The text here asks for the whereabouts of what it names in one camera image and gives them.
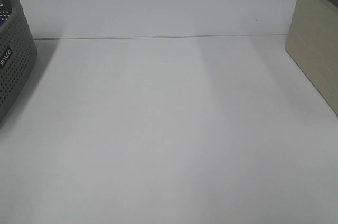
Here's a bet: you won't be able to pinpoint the beige storage box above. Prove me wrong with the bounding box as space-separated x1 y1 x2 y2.
285 0 337 113

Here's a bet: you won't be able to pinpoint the blue microfibre towel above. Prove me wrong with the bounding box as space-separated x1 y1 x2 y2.
0 1 12 26

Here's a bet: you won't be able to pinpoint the grey perforated plastic basket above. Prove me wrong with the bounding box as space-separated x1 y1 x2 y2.
0 0 38 125

